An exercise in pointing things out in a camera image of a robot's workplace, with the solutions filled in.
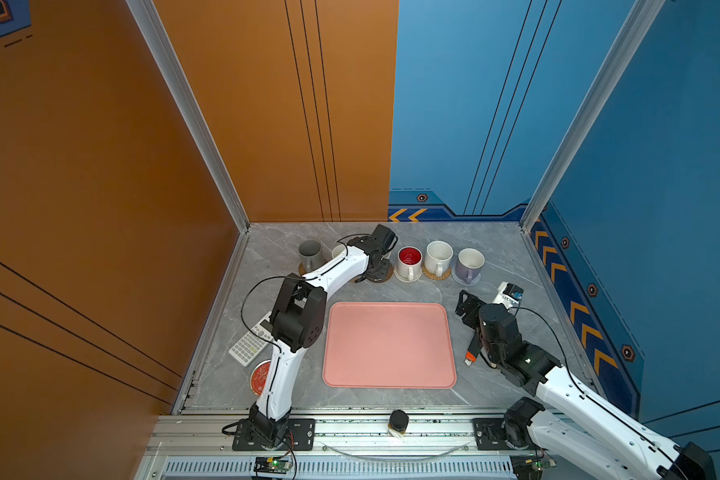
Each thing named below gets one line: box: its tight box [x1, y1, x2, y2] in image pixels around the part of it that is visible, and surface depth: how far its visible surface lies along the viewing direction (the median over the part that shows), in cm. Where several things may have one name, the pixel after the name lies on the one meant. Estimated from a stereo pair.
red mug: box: [394, 246, 423, 282], surface depth 102 cm
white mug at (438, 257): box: [424, 240, 454, 277], surface depth 102 cm
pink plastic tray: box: [322, 302, 457, 389], surface depth 89 cm
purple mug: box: [455, 247, 486, 284], surface depth 102 cm
